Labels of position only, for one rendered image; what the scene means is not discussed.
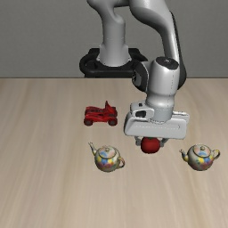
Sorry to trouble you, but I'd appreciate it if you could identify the multicoloured teapot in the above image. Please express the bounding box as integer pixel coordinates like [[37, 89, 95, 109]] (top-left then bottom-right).
[[87, 142, 126, 173], [178, 143, 221, 172]]

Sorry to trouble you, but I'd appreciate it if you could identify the red tomato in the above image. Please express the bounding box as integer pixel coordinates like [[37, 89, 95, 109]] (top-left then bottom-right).
[[140, 136, 161, 155]]

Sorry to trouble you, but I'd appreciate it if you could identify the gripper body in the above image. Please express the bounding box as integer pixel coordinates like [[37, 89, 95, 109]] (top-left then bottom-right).
[[123, 100, 191, 141]]

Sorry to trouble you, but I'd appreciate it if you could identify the red toy car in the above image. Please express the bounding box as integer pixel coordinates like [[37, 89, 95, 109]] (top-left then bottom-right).
[[83, 100, 118, 127]]

